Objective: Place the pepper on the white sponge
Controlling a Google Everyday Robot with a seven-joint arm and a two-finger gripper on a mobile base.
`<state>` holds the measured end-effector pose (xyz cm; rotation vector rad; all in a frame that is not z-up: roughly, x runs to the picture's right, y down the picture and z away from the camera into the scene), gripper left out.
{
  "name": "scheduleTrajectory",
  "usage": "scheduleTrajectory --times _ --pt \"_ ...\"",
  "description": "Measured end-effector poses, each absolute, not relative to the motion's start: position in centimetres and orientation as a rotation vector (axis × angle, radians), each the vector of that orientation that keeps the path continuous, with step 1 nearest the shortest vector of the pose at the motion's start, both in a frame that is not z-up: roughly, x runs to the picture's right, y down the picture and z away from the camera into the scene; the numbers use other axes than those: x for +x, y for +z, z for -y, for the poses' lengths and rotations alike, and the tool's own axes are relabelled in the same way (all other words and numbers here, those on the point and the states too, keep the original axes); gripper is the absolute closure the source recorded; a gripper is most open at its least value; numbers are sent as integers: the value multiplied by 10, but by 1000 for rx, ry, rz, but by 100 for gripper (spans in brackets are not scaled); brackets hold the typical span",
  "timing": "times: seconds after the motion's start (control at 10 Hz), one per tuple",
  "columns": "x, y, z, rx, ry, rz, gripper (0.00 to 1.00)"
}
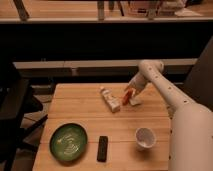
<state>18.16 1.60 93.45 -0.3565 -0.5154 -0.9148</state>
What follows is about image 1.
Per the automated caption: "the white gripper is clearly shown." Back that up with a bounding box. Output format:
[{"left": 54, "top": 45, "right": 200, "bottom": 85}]
[{"left": 125, "top": 73, "right": 148, "bottom": 96}]

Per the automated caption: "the orange red pepper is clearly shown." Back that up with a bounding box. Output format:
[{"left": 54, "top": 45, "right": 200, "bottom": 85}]
[{"left": 122, "top": 88, "right": 133, "bottom": 105}]

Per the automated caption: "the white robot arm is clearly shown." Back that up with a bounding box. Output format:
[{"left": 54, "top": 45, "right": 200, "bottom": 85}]
[{"left": 127, "top": 60, "right": 213, "bottom": 171}]

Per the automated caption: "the white sponge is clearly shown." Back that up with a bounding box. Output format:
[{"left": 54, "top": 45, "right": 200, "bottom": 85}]
[{"left": 129, "top": 97, "right": 142, "bottom": 106}]

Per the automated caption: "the white tube bottle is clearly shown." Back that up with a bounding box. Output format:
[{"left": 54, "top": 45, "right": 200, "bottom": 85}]
[{"left": 100, "top": 87, "right": 120, "bottom": 113}]

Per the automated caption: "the white paper cup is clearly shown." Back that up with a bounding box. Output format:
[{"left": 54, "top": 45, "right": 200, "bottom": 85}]
[{"left": 135, "top": 128, "right": 156, "bottom": 151}]

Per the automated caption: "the dark chair back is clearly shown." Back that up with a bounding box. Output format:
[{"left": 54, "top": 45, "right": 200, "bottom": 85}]
[{"left": 182, "top": 44, "right": 213, "bottom": 113}]

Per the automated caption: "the black remote control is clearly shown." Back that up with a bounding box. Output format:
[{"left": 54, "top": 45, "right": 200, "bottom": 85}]
[{"left": 97, "top": 136, "right": 108, "bottom": 162}]

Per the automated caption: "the green plate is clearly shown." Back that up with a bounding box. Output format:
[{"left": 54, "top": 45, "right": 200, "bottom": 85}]
[{"left": 49, "top": 123, "right": 88, "bottom": 162}]

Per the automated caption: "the black office chair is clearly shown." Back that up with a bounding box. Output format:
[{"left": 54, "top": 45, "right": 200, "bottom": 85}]
[{"left": 0, "top": 62, "right": 47, "bottom": 171}]

